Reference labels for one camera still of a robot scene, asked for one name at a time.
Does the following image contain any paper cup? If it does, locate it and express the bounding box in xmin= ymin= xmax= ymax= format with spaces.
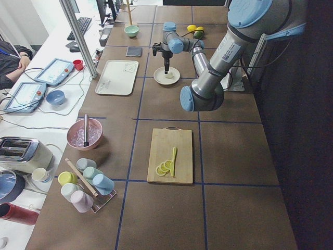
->
xmin=31 ymin=168 xmax=52 ymax=183

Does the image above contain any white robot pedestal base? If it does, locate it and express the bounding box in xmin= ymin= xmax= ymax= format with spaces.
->
xmin=221 ymin=59 xmax=251 ymax=93

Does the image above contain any mint green cup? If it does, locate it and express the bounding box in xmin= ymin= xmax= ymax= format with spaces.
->
xmin=83 ymin=166 xmax=103 ymax=183

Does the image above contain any teach pendant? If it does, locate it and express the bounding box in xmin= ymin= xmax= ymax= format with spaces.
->
xmin=4 ymin=82 xmax=47 ymax=114
xmin=34 ymin=58 xmax=74 ymax=86

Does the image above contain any black computer mouse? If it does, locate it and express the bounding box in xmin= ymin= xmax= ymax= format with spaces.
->
xmin=70 ymin=46 xmax=80 ymax=53

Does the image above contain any teach pendant near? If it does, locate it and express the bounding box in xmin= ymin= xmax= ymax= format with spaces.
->
xmin=4 ymin=82 xmax=47 ymax=114

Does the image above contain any wooden mug tree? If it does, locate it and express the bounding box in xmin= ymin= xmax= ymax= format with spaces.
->
xmin=125 ymin=0 xmax=138 ymax=27

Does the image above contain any teach pendant far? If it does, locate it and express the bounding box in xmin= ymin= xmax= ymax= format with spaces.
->
xmin=34 ymin=58 xmax=74 ymax=86

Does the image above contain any blue bowl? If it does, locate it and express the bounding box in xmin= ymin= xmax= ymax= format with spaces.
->
xmin=46 ymin=90 xmax=66 ymax=106

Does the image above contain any white bear tray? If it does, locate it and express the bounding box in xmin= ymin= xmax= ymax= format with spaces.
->
xmin=95 ymin=60 xmax=139 ymax=96

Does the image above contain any metal scoop handle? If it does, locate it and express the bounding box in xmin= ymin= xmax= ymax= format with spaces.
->
xmin=83 ymin=114 xmax=89 ymax=147

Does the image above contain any red mug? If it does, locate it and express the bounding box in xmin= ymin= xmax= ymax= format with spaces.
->
xmin=72 ymin=59 xmax=84 ymax=71

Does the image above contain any grey blue cup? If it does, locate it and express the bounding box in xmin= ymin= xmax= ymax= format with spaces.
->
xmin=76 ymin=158 xmax=97 ymax=171

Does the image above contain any aluminium frame post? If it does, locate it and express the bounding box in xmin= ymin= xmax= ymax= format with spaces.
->
xmin=59 ymin=0 xmax=98 ymax=79

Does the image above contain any light blue cup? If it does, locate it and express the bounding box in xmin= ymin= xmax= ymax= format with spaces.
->
xmin=92 ymin=173 xmax=114 ymax=195

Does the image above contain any grey folded cloth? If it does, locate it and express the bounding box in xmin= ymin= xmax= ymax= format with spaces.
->
xmin=126 ymin=46 xmax=142 ymax=57

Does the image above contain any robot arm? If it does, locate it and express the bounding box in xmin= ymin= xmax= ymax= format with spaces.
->
xmin=153 ymin=1 xmax=308 ymax=111

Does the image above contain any pink bowl with ice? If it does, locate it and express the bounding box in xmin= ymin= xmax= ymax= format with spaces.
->
xmin=67 ymin=118 xmax=103 ymax=151

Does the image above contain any yellow cup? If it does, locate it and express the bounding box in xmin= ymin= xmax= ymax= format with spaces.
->
xmin=58 ymin=171 xmax=78 ymax=186

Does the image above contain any black keyboard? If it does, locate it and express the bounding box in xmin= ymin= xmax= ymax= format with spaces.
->
xmin=67 ymin=17 xmax=92 ymax=41

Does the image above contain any white cup in rack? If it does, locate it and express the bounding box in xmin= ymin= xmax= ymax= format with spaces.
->
xmin=60 ymin=183 xmax=82 ymax=202

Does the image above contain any lemon slice middle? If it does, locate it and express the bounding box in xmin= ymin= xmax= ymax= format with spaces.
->
xmin=159 ymin=162 xmax=169 ymax=172

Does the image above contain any pink cup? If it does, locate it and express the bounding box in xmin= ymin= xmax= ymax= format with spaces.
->
xmin=70 ymin=190 xmax=94 ymax=213

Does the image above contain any yellow plastic knife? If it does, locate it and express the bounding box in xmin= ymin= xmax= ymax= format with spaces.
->
xmin=170 ymin=147 xmax=177 ymax=177

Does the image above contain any cream round plate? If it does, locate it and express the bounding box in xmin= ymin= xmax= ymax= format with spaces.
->
xmin=153 ymin=67 xmax=181 ymax=85

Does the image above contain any person forearm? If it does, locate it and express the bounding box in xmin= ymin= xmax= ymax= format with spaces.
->
xmin=1 ymin=41 xmax=33 ymax=90

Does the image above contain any green avocado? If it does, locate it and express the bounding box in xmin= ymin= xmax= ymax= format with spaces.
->
xmin=193 ymin=30 xmax=204 ymax=40

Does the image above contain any wooden cutting board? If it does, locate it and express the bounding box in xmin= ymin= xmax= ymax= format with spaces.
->
xmin=147 ymin=127 xmax=194 ymax=184

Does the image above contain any black box with label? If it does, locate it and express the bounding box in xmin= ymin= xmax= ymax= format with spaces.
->
xmin=99 ymin=28 xmax=112 ymax=47

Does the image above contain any mint green bowl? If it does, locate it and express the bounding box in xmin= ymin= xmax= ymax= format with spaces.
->
xmin=124 ymin=25 xmax=139 ymax=38

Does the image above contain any silver toaster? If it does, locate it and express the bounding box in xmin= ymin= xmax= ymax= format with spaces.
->
xmin=1 ymin=136 xmax=53 ymax=173

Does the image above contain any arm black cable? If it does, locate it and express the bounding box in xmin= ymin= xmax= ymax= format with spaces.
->
xmin=152 ymin=30 xmax=206 ymax=57

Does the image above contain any blue lid container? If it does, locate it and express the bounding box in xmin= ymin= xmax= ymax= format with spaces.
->
xmin=1 ymin=170 xmax=25 ymax=204

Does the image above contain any yellow lemon outer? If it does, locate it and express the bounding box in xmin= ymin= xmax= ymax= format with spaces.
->
xmin=187 ymin=24 xmax=197 ymax=33

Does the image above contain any white wire cup rack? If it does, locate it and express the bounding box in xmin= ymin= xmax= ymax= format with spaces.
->
xmin=78 ymin=179 xmax=117 ymax=213

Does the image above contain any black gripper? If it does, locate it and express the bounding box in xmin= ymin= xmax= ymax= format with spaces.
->
xmin=161 ymin=50 xmax=172 ymax=74

